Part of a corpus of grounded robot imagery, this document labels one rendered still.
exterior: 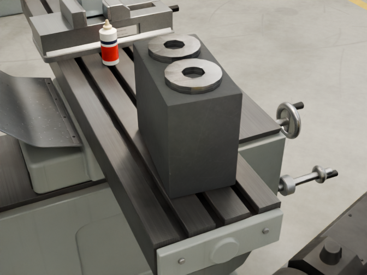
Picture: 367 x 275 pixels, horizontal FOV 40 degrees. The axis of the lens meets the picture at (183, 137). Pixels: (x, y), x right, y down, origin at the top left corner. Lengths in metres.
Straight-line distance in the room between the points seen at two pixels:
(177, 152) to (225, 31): 2.95
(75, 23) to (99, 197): 0.42
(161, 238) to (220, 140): 0.18
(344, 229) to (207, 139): 0.66
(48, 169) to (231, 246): 0.48
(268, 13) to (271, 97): 1.23
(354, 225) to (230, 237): 0.61
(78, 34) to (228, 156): 0.59
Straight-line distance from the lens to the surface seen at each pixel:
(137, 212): 0.83
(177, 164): 0.80
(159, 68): 0.82
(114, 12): 1.29
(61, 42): 1.28
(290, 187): 1.50
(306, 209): 2.25
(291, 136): 1.57
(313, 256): 1.26
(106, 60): 1.23
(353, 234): 1.36
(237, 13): 4.01
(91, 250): 1.35
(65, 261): 1.34
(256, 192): 0.87
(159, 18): 1.34
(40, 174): 1.15
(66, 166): 1.15
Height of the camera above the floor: 1.54
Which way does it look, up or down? 37 degrees down
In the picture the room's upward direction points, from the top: straight up
